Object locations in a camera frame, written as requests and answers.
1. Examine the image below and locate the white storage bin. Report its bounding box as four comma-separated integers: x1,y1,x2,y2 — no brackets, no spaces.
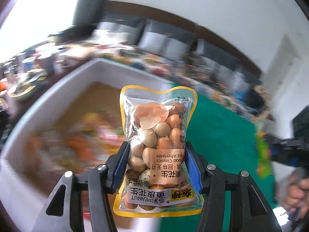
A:
1,59,172,231

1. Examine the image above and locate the brown orange-top snack bag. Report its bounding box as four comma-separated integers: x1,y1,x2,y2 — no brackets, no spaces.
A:
26,129,82,173

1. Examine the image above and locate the orange snack bag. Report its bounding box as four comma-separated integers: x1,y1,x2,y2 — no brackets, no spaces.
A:
65,134,95,161

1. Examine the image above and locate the patterned colourful blanket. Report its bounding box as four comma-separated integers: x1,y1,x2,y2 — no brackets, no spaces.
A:
58,43,274,125

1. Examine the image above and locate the yellow red snack bag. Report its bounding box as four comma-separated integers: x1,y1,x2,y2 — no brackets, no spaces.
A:
80,112,102,125

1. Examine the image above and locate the green table cloth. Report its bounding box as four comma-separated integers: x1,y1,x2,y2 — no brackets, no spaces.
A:
158,94,278,231

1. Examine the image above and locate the person's right hand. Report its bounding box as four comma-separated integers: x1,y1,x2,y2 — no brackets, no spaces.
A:
281,175,308,218

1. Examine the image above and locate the yellow-rim peanut bag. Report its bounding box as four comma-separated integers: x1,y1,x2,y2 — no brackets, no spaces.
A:
113,85,204,218

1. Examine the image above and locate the green snack packet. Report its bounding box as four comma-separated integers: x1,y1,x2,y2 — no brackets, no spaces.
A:
256,131,272,179

